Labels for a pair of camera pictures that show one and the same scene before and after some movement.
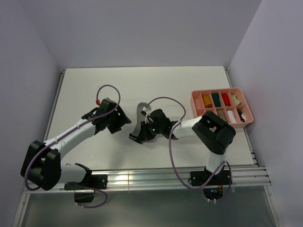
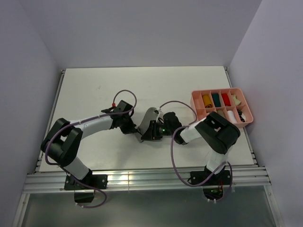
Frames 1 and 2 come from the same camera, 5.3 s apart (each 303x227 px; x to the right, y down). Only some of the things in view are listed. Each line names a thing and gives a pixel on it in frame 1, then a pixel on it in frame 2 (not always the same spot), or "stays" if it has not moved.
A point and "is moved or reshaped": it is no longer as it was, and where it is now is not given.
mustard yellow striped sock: [207, 101] stays
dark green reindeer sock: [216, 100] stays
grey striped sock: [135, 134] is moved or reshaped
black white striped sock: [242, 116] stays
